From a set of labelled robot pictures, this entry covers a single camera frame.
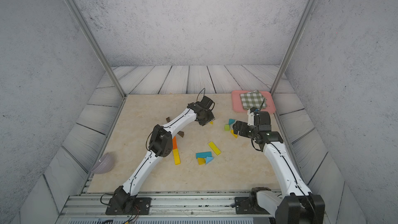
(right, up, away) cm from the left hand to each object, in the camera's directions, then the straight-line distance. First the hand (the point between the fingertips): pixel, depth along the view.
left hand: (216, 120), depth 103 cm
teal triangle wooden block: (+10, 0, +1) cm, 10 cm away
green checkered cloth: (+29, +15, +14) cm, 35 cm away
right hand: (+11, -1, -22) cm, 25 cm away
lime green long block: (-2, -15, -11) cm, 19 cm away
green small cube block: (+7, -4, -1) cm, 8 cm away
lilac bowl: (-57, -20, -24) cm, 65 cm away
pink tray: (+17, +10, +14) cm, 24 cm away
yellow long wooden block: (-24, -19, -14) cm, 33 cm away
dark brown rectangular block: (-32, +1, +2) cm, 32 cm away
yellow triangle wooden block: (+10, -7, -2) cm, 12 cm away
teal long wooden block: (-8, -19, -11) cm, 24 cm away
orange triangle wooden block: (-3, -1, -1) cm, 4 cm away
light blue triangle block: (-5, -20, -16) cm, 26 cm away
